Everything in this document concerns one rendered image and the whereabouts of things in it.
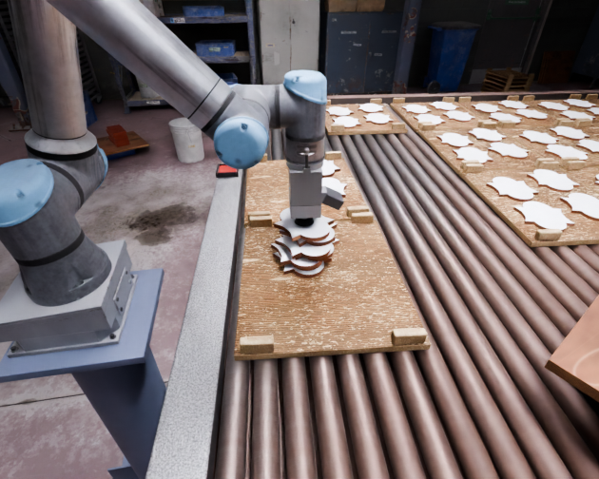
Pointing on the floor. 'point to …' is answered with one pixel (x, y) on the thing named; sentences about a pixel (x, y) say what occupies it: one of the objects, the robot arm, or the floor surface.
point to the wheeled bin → (448, 55)
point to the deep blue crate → (88, 109)
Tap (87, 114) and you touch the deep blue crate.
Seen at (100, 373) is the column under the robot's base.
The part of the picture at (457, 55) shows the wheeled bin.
